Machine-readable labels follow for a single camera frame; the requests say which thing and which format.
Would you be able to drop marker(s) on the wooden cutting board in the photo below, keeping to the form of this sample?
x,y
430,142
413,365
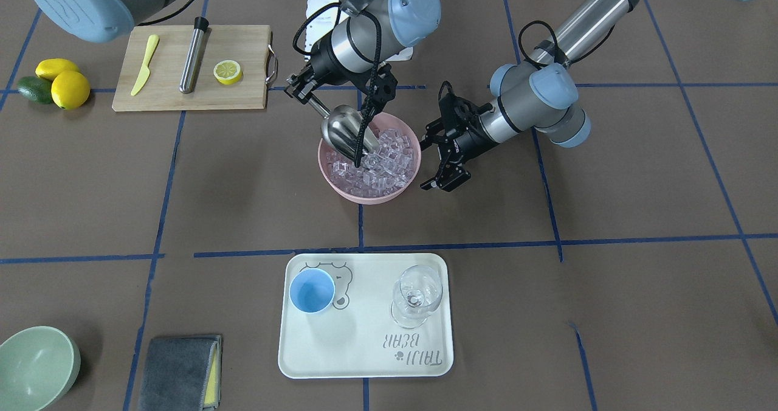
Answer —
x,y
248,45

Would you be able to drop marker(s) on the clear wine glass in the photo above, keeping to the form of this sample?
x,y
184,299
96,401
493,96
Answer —
x,y
416,294

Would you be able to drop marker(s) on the yellow lemon back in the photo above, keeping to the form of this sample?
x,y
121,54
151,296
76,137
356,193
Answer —
x,y
49,69

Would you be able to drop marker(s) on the lemon half slice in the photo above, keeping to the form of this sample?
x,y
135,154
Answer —
x,y
227,72

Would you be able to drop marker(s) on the pink bowl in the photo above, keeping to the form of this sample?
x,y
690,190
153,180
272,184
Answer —
x,y
380,123

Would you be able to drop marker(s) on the stainless steel ice scoop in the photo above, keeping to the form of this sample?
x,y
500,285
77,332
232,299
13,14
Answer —
x,y
340,126

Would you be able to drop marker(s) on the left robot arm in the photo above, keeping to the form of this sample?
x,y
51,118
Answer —
x,y
537,94

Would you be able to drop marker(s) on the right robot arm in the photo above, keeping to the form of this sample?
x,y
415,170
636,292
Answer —
x,y
354,51

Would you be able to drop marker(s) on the blue cup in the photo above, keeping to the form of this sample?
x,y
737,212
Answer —
x,y
311,291

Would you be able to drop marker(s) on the yellow lemon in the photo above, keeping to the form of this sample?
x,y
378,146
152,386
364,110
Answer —
x,y
49,69
70,90

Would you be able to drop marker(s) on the yellow lemon front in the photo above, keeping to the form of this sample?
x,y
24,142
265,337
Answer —
x,y
70,90

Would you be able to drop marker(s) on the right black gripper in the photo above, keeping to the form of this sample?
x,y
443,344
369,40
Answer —
x,y
320,63

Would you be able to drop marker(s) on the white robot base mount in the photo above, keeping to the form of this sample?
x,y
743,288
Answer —
x,y
328,20

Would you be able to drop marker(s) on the green avocado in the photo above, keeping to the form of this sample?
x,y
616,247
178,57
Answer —
x,y
35,89

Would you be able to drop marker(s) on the cream serving tray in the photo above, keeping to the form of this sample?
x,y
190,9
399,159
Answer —
x,y
355,337

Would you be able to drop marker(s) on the steel muddler black cap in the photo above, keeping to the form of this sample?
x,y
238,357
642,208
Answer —
x,y
195,53

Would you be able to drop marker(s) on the green ceramic bowl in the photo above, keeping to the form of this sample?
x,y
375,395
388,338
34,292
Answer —
x,y
39,365

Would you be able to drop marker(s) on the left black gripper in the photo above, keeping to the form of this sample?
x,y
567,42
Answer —
x,y
473,132

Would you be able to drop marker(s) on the grey yellow folded cloth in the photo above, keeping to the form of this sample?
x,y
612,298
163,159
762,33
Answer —
x,y
182,373

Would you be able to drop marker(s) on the pile of clear ice cubes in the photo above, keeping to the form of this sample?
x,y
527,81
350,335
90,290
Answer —
x,y
381,172

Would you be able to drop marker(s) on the yellow plastic knife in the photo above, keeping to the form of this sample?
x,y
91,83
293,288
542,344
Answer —
x,y
144,71

